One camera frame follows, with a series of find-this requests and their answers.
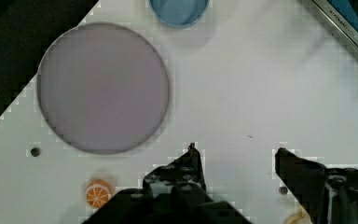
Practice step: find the blue cup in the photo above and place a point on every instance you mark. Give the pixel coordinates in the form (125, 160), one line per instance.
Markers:
(179, 13)

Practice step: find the grey round plate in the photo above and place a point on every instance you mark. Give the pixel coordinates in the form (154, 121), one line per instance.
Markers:
(103, 88)

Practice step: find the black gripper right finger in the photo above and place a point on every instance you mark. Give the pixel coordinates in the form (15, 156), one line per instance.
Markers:
(329, 195)

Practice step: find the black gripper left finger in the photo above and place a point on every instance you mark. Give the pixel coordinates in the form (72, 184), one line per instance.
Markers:
(171, 194)

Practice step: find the toy orange slice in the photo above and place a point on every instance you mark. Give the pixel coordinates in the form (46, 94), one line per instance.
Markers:
(98, 193)

